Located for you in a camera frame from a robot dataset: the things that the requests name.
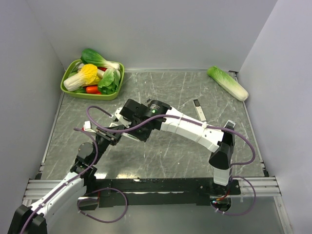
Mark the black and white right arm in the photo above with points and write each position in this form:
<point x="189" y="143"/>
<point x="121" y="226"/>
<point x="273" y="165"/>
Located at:
<point x="161" y="116"/>

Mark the green plastic basket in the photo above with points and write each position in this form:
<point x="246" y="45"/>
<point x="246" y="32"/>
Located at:
<point x="75" y="67"/>

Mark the green white napa cabbage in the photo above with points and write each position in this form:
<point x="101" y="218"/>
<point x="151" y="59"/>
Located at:
<point x="228" y="83"/>

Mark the red toy pepper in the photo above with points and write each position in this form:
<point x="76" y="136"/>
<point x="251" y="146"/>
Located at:
<point x="102" y="69"/>

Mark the long white remote control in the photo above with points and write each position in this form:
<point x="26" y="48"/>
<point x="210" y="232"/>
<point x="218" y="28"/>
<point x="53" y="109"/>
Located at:
<point x="115" y="126"/>

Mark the yellow toy napa cabbage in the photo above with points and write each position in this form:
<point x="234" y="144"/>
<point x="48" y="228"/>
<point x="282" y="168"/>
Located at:
<point x="88" y="75"/>

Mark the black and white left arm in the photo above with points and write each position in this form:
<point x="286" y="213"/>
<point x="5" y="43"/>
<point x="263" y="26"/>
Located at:
<point x="39" y="217"/>

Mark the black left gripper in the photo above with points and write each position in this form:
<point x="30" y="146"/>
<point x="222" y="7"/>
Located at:
<point x="112" y="137"/>

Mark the small white display remote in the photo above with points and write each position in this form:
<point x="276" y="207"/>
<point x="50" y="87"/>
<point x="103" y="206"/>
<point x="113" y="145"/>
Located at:
<point x="229" y="124"/>

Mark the green leafy toy lettuce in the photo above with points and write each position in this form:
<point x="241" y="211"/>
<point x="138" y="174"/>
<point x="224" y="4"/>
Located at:
<point x="110" y="81"/>

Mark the toy bok choy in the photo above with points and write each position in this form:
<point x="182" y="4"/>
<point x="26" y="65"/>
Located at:
<point x="90" y="56"/>

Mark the orange toy carrot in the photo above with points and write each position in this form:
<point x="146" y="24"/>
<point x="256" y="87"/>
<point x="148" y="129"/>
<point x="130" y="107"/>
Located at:
<point x="92" y="89"/>

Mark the slim white remote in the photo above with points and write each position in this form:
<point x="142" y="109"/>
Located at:
<point x="199" y="110"/>

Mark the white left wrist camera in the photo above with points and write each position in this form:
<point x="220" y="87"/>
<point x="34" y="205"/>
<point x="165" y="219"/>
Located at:
<point x="87" y="127"/>

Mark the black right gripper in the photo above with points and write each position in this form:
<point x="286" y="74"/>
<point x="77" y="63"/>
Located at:
<point x="143" y="137"/>

